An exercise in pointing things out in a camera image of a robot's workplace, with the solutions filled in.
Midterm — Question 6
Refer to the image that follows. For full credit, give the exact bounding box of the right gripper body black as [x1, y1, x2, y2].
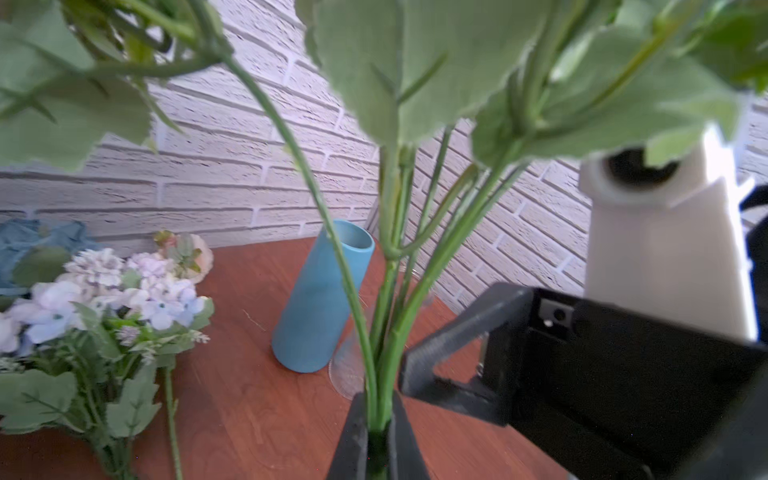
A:
[480, 286, 767, 479]

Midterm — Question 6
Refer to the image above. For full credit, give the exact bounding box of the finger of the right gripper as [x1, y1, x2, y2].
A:
[398, 283, 534, 426]

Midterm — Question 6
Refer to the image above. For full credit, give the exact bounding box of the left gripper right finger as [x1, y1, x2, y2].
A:
[387, 392, 430, 480]

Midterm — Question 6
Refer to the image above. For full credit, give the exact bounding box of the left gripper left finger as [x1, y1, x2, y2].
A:
[326, 393, 368, 480]

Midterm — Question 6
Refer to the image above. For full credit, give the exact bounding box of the pink white hydrangea bouquet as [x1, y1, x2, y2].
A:
[1, 1, 767, 479]

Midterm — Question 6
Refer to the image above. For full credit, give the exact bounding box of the peach rose flower stem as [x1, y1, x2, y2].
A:
[153, 230, 214, 284]

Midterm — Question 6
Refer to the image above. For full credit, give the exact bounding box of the clear ribbed glass vase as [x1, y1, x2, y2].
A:
[328, 320, 365, 400]

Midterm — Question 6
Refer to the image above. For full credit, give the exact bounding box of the blue ceramic vase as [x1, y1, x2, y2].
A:
[271, 230, 351, 373]

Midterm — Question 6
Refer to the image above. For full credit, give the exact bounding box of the lilac white flower bouquet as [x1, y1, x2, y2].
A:
[1, 248, 214, 479]

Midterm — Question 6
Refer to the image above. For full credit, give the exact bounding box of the dusty blue hydrangea flower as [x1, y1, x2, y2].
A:
[1, 219, 101, 297]

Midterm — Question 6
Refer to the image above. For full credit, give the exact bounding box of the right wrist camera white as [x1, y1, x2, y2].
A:
[579, 125, 759, 341]

